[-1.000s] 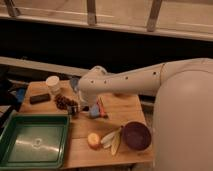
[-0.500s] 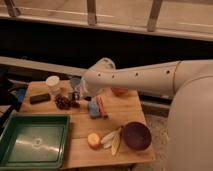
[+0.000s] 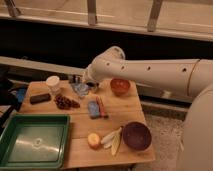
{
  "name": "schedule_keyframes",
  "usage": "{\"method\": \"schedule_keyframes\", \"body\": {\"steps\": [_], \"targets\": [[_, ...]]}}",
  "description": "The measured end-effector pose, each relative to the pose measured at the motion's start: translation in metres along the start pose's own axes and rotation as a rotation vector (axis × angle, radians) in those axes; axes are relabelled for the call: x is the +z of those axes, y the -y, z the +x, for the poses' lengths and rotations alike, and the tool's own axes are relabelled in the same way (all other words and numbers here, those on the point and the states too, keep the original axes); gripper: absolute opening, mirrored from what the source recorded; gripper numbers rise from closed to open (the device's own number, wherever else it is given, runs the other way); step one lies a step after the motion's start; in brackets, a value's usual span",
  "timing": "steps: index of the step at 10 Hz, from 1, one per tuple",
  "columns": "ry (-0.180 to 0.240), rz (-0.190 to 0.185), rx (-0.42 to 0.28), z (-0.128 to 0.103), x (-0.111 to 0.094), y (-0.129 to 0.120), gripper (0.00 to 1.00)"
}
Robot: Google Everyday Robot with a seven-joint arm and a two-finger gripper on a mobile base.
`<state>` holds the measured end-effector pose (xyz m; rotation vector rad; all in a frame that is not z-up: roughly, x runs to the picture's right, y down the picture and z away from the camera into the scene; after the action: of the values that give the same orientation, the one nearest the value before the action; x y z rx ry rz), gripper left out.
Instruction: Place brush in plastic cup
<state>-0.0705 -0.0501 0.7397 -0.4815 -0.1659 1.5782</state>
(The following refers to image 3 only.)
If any orange bowl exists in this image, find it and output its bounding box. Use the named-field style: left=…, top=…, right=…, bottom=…
left=110, top=79, right=130, bottom=96

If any blue object at left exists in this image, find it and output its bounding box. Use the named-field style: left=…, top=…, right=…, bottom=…
left=15, top=88, right=26, bottom=102

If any yellow apple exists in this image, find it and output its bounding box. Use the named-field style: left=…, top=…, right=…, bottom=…
left=87, top=133, right=101, bottom=149

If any purple bowl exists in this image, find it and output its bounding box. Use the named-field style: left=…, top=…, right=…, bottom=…
left=122, top=122, right=152, bottom=151

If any blue sponge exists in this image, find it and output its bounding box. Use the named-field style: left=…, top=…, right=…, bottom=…
left=87, top=101, right=100, bottom=119

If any peeled banana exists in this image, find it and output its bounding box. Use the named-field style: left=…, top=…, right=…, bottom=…
left=101, top=127, right=122, bottom=156

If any bunch of dark grapes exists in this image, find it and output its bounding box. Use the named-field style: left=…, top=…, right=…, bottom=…
left=54, top=94, right=80, bottom=110

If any white plastic jar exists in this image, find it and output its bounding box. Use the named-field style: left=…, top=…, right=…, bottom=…
left=45, top=76, right=61, bottom=95

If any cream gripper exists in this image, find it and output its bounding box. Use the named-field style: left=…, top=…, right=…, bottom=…
left=83, top=66, right=100, bottom=83

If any black rectangular block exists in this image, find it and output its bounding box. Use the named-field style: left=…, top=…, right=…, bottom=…
left=30, top=93, right=51, bottom=104

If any green plastic tray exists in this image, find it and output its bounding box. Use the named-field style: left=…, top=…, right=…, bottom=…
left=0, top=114, right=70, bottom=170

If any red marker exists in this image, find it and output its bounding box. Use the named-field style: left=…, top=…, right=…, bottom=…
left=96, top=97, right=108, bottom=118

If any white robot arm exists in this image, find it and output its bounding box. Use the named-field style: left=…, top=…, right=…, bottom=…
left=83, top=46, right=213, bottom=97

